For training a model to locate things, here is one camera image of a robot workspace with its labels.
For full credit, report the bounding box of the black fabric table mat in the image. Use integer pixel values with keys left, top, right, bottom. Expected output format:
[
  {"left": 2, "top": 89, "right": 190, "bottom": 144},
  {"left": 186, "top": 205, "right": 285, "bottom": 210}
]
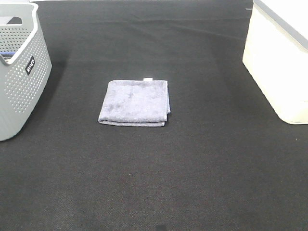
[{"left": 0, "top": 0, "right": 308, "bottom": 231}]

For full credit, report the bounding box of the grey perforated plastic basket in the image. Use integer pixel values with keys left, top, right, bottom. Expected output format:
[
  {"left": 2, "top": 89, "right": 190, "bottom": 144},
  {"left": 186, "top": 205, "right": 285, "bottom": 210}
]
[{"left": 0, "top": 2, "right": 52, "bottom": 141}]

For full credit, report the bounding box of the blue towel inside grey basket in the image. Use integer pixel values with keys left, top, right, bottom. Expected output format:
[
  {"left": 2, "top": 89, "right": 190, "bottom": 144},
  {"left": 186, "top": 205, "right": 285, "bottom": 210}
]
[{"left": 0, "top": 51, "right": 15, "bottom": 60}]

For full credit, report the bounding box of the grey-lavender towel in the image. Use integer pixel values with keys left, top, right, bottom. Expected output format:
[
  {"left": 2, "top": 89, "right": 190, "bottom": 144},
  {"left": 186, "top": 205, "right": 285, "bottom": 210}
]
[{"left": 98, "top": 80, "right": 171, "bottom": 127}]

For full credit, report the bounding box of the cream white plastic basket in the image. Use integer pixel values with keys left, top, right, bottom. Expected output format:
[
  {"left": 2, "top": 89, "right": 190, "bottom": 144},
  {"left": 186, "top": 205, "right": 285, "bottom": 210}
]
[{"left": 242, "top": 0, "right": 308, "bottom": 124}]

